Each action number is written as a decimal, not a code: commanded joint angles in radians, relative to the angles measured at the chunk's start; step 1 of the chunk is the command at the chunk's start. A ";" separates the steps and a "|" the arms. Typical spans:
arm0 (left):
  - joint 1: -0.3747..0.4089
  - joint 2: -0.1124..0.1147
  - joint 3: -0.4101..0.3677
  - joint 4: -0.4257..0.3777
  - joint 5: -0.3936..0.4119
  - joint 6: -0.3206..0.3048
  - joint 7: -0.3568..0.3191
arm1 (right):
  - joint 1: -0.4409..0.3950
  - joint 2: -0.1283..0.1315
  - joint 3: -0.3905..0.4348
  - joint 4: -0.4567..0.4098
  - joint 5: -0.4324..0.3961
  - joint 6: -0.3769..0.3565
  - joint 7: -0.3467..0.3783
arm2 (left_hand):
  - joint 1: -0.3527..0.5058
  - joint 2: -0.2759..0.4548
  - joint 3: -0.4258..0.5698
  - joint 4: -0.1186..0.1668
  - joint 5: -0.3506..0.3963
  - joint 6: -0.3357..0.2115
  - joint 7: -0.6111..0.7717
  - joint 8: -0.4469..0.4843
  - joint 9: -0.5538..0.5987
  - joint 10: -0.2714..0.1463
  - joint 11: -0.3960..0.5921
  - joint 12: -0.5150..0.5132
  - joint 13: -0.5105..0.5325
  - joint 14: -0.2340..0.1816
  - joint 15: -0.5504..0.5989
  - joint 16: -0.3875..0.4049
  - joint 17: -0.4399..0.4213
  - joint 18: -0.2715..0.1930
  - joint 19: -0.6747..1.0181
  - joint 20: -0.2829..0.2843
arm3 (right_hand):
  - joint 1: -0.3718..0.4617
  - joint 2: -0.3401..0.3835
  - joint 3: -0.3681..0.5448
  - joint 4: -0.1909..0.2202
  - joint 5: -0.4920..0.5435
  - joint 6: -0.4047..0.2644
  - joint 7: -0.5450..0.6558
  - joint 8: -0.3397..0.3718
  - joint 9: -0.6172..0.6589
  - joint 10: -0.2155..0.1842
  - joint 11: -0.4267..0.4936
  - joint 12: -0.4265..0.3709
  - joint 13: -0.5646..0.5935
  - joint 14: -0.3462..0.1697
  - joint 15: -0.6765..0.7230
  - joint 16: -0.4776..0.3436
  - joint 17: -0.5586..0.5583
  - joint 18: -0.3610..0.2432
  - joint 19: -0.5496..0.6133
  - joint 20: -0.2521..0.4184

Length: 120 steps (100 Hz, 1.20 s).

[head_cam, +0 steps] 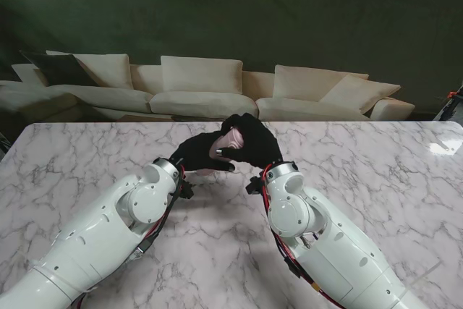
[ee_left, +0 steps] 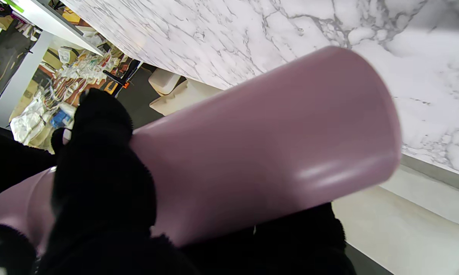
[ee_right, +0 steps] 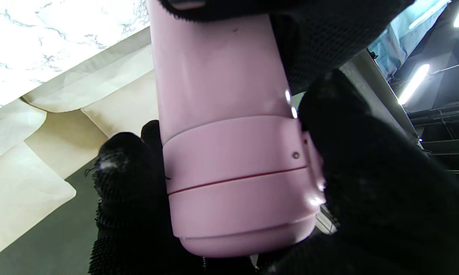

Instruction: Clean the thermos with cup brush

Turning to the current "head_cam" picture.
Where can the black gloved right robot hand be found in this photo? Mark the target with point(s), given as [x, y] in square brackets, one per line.
[260, 142]

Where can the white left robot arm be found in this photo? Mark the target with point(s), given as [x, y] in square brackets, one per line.
[90, 236]

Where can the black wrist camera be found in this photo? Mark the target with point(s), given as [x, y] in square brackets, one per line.
[186, 189]
[254, 185]

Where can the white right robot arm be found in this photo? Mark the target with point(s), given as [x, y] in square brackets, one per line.
[325, 244]

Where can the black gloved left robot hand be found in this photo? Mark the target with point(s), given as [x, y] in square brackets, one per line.
[191, 153]

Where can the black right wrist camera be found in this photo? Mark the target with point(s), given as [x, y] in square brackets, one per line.
[254, 185]

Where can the pink thermos body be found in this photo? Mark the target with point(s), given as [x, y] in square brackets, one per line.
[218, 144]

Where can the dark grey throw pillow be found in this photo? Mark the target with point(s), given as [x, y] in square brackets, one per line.
[65, 70]

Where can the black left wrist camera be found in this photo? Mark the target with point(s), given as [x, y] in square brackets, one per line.
[186, 189]

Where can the cream fabric sofa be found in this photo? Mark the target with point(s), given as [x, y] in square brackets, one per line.
[202, 104]

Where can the cream sofa seat cushion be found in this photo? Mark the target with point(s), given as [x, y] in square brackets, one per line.
[307, 110]
[105, 99]
[195, 104]

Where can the cream sofa back pillow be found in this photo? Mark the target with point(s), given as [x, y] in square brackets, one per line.
[200, 74]
[304, 83]
[361, 93]
[108, 70]

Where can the black stand with orange clip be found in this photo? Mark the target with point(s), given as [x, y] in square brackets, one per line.
[452, 104]

